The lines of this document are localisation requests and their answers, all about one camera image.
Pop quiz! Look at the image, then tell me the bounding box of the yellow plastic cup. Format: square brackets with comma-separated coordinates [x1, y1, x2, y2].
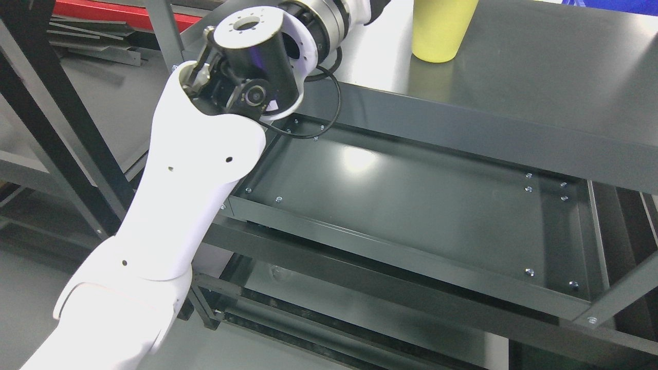
[412, 1, 479, 63]

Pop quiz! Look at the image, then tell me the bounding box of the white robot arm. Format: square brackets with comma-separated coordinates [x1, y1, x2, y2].
[23, 1, 388, 369]

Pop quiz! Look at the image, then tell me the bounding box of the red metal beam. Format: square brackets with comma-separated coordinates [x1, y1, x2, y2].
[52, 1, 202, 32]

